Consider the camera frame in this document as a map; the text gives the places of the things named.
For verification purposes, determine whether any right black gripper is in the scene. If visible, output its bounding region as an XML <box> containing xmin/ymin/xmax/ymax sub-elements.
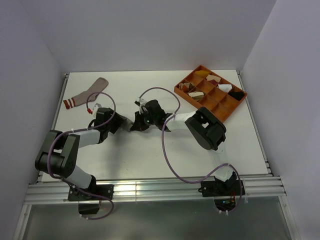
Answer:
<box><xmin>132</xmin><ymin>109</ymin><xmax>157</xmax><ymax>132</ymax></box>

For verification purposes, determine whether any grey sock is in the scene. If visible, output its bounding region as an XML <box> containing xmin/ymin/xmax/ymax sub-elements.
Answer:
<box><xmin>124</xmin><ymin>120</ymin><xmax>134</xmax><ymax>132</ymax></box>

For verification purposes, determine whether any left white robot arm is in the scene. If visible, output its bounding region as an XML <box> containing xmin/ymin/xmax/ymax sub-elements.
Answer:
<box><xmin>35</xmin><ymin>107</ymin><xmax>133</xmax><ymax>200</ymax></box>

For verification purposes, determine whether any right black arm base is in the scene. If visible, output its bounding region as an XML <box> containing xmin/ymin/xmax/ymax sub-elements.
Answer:
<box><xmin>198</xmin><ymin>177</ymin><xmax>246</xmax><ymax>212</ymax></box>

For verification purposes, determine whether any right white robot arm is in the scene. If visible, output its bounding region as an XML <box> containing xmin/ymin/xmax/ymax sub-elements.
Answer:
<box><xmin>129</xmin><ymin>99</ymin><xmax>239</xmax><ymax>195</ymax></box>

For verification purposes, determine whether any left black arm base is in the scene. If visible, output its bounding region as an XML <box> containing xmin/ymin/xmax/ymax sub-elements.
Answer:
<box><xmin>67</xmin><ymin>184</ymin><xmax>115</xmax><ymax>221</ymax></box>

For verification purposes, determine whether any beige sock with red stripes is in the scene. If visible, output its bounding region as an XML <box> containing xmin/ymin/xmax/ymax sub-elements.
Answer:
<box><xmin>63</xmin><ymin>77</ymin><xmax>109</xmax><ymax>110</ymax></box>

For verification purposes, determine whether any brown patterned rolled sock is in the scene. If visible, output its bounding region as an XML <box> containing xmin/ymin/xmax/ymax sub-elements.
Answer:
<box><xmin>178</xmin><ymin>82</ymin><xmax>194</xmax><ymax>93</ymax></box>

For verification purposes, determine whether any beige brown rolled sock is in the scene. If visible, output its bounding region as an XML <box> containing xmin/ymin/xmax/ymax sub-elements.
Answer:
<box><xmin>188</xmin><ymin>91</ymin><xmax>205</xmax><ymax>102</ymax></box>

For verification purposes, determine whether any orange compartment tray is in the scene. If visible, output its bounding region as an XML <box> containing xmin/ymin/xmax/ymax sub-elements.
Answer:
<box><xmin>174</xmin><ymin>65</ymin><xmax>248</xmax><ymax>122</ymax></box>

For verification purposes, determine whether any yellow rolled sock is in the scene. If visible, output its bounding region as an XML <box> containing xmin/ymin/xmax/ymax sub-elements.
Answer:
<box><xmin>194</xmin><ymin>70</ymin><xmax>210</xmax><ymax>79</ymax></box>

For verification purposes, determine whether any red beige rolled sock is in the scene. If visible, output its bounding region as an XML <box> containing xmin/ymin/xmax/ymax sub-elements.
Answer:
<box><xmin>206</xmin><ymin>74</ymin><xmax>221</xmax><ymax>85</ymax></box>

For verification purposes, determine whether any white rolled sock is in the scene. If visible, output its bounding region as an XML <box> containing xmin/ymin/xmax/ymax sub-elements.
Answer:
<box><xmin>217</xmin><ymin>84</ymin><xmax>233</xmax><ymax>93</ymax></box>

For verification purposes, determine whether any black rolled sock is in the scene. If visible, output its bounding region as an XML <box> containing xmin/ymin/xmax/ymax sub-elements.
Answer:
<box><xmin>228</xmin><ymin>91</ymin><xmax>245</xmax><ymax>102</ymax></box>

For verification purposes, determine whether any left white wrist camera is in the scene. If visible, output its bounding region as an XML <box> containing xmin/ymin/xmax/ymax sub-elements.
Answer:
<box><xmin>87</xmin><ymin>103</ymin><xmax>102</xmax><ymax>115</ymax></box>

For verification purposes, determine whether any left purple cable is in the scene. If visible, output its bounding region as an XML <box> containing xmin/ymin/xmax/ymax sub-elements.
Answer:
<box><xmin>46</xmin><ymin>91</ymin><xmax>117</xmax><ymax>221</ymax></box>

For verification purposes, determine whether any purple cable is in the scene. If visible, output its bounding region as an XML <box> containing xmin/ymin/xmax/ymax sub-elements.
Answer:
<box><xmin>136</xmin><ymin>86</ymin><xmax>244</xmax><ymax>215</ymax></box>
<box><xmin>46</xmin><ymin>91</ymin><xmax>117</xmax><ymax>221</ymax></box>

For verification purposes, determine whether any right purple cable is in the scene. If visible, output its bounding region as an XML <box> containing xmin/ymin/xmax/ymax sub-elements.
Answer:
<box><xmin>136</xmin><ymin>86</ymin><xmax>244</xmax><ymax>215</ymax></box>

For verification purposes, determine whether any aluminium frame rail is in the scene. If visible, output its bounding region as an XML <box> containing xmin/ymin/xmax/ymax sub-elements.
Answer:
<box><xmin>23</xmin><ymin>176</ymin><xmax>287</xmax><ymax>205</ymax></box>

